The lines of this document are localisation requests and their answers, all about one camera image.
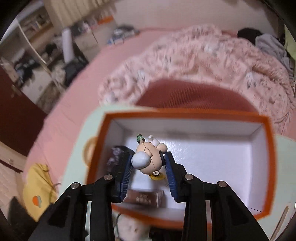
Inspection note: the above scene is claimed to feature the bald cartoon figurine toy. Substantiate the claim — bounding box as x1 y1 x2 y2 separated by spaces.
131 134 168 181

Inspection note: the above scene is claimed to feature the tan round plush toy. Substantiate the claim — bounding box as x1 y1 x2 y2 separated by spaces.
116 214 151 241

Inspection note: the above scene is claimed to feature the orange cardboard box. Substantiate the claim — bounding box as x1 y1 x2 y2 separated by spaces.
86 109 276 219

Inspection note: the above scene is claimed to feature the dark patterned pouch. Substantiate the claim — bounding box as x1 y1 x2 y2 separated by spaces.
106 146 135 173

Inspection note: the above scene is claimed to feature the brown chocolate box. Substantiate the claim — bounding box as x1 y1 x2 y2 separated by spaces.
123 189 164 207

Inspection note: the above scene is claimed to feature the yellow cartoon cushion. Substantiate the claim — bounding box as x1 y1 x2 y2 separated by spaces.
23 163 57 221

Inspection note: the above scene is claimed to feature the pink floral blanket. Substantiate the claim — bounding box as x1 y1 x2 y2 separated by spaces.
98 24 295 135

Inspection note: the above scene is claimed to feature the white drawer cabinet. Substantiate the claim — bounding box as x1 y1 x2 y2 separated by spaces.
74 20 117 62

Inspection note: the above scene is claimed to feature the grey clothes pile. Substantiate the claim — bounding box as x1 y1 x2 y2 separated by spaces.
255 34 294 78

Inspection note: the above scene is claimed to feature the white paper roll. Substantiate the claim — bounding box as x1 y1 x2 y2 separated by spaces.
62 28 75 64

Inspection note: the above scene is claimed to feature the yellow-green hanging garment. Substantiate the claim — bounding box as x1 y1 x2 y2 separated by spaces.
285 26 296 60

